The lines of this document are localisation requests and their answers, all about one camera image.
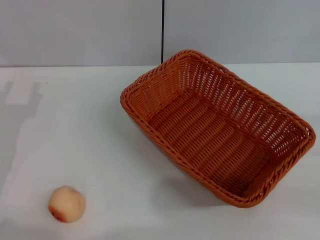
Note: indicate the orange woven plastic basket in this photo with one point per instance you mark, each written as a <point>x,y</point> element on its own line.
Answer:
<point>200,130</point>

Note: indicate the pale artificial peach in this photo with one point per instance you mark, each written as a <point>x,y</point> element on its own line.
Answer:
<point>67,203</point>

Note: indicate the black vertical wall strip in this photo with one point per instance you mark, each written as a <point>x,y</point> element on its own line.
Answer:
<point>162,30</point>

